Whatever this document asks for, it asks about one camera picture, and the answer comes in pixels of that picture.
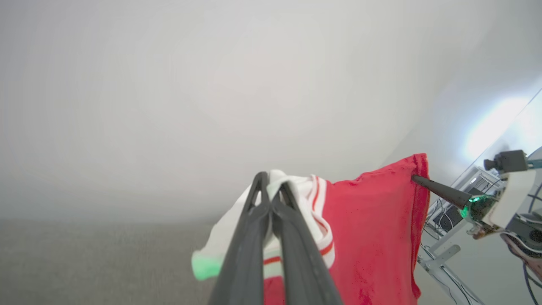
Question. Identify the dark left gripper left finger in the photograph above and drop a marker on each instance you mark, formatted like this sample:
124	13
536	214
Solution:
247	254

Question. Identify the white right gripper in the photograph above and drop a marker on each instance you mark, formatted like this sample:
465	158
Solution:
512	195

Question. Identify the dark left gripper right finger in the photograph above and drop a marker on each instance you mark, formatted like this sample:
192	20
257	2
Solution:
302	262

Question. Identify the red and white garment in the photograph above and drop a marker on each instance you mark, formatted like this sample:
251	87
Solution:
372	237

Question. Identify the white metal frame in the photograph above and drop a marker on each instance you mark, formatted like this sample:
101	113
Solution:
440	254

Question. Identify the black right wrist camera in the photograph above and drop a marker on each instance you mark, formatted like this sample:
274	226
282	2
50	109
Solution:
508	161

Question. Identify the teal right camera connector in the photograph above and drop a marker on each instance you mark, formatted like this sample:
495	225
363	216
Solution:
535	163

